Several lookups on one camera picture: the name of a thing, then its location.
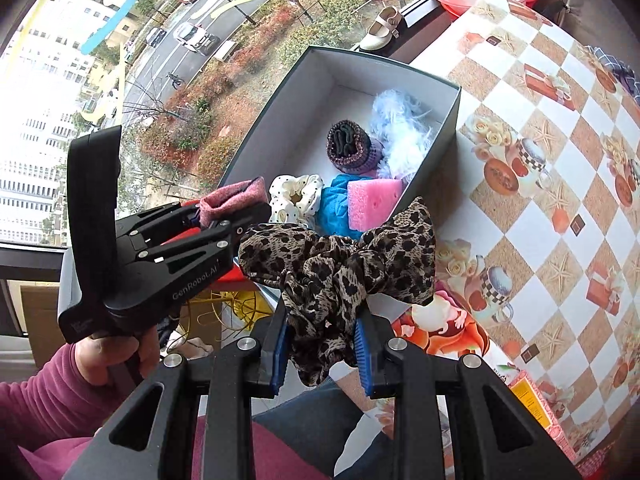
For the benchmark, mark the pink knit sock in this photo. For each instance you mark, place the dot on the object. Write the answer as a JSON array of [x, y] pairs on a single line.
[[235, 199]]

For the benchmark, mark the person's left forearm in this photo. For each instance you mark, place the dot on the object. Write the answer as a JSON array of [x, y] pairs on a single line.
[[40, 410]]

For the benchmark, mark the light blue fluffy sock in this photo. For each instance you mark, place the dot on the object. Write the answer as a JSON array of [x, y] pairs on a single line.
[[402, 135]]

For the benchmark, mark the pink sponge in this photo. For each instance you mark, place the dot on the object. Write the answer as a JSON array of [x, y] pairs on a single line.
[[375, 201]]

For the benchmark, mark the person's grey pants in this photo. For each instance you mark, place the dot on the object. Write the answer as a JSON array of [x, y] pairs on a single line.
[[300, 420]]

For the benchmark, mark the grey cardboard box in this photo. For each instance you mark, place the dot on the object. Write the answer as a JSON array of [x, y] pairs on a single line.
[[320, 100]]

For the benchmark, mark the dark window frame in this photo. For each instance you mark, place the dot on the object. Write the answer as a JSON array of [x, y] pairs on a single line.
[[30, 260]]

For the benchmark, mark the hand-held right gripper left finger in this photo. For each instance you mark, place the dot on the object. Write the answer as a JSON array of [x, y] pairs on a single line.
[[280, 355]]

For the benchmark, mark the brown cardboard carton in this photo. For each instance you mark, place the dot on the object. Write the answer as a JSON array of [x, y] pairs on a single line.
[[42, 320]]

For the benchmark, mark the cream polka dot scrunchie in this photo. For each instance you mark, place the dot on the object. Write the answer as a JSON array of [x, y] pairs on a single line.
[[295, 199]]

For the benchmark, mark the leopard print scrunchie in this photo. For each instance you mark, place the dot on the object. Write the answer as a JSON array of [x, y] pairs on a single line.
[[340, 280]]

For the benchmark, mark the person's maroon top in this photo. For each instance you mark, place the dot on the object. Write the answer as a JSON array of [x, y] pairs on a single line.
[[235, 452]]

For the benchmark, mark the person's left hand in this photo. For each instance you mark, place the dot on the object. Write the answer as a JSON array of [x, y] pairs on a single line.
[[100, 355]]

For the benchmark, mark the checkered printed tablecloth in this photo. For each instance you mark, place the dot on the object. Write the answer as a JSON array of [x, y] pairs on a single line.
[[550, 210]]

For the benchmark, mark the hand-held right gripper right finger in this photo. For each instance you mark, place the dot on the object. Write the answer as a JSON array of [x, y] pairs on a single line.
[[362, 355]]

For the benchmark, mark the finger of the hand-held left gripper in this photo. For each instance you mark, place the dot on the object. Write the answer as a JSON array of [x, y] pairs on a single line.
[[200, 242], [160, 222]]

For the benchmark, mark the blue crinkled cloth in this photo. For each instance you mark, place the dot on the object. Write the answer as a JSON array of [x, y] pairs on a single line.
[[340, 210]]

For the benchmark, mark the white shoe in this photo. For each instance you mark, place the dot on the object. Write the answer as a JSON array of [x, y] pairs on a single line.
[[380, 29]]

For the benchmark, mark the dark plaid cloth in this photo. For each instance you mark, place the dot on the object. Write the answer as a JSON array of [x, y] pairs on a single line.
[[617, 72]]

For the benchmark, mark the purple brown sock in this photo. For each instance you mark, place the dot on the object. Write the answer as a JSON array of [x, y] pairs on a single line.
[[350, 149]]

